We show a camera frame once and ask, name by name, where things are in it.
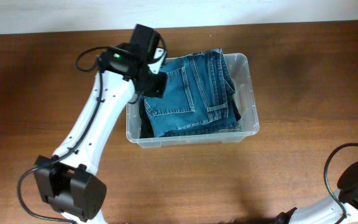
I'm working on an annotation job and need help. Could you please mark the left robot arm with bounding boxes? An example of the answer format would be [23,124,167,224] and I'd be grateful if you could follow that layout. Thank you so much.
[30,24,167,223]

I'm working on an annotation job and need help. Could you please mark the dark blue jeans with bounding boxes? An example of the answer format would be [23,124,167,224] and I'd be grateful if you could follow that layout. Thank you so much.
[143,49,242,138]

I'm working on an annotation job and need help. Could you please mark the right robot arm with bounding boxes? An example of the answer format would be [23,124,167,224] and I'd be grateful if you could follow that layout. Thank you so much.
[273,162,358,224]

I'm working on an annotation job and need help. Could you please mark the black Nike garment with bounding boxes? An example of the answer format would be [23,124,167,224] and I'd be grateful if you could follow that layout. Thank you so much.
[139,98,154,138]

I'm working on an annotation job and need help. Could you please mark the black shorts red waistband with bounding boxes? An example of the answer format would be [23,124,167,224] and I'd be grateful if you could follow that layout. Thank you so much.
[231,83,241,121]

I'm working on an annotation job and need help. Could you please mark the clear plastic storage bin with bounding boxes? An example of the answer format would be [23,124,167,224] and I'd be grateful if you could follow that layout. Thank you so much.
[126,53,260,148]

